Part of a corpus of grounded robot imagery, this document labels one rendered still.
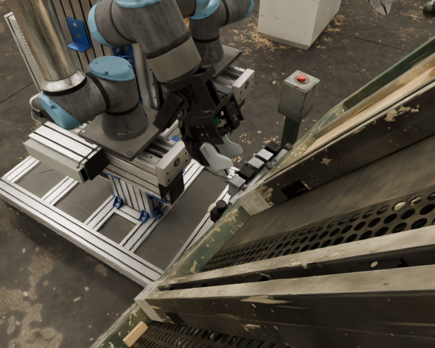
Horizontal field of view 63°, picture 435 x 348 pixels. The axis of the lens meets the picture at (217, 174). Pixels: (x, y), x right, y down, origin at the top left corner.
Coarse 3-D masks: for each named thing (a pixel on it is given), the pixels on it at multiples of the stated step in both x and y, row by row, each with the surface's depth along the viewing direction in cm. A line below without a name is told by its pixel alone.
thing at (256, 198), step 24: (408, 96) 60; (432, 96) 54; (360, 120) 72; (384, 120) 62; (408, 120) 59; (432, 120) 56; (336, 144) 72; (360, 144) 68; (384, 144) 65; (408, 144) 61; (288, 168) 87; (312, 168) 81; (336, 168) 76; (264, 192) 99; (288, 192) 92
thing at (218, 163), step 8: (208, 144) 60; (208, 152) 62; (216, 152) 61; (208, 160) 62; (216, 160) 62; (224, 160) 61; (208, 168) 64; (216, 168) 64; (224, 168) 63; (224, 176) 66
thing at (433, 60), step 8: (432, 56) 93; (424, 64) 94; (432, 64) 92; (408, 72) 98; (416, 72) 96; (400, 80) 100; (408, 80) 99; (384, 88) 105; (392, 88) 103; (376, 96) 108; (384, 96) 106; (360, 104) 113; (368, 104) 111; (352, 112) 117; (360, 112) 114; (336, 120) 123; (344, 120) 121; (320, 128) 134; (328, 128) 127; (320, 136) 132
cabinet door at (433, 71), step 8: (424, 72) 94; (432, 72) 90; (416, 80) 93; (424, 80) 87; (400, 88) 99; (408, 88) 92; (392, 96) 99; (376, 104) 106; (384, 104) 99; (368, 112) 106; (352, 120) 113; (336, 128) 122; (344, 128) 113; (328, 136) 122; (312, 144) 131; (304, 152) 129
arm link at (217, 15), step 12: (216, 0) 126; (204, 12) 126; (216, 12) 128; (228, 12) 132; (192, 24) 131; (204, 24) 129; (216, 24) 132; (192, 36) 135; (204, 36) 133; (216, 36) 135
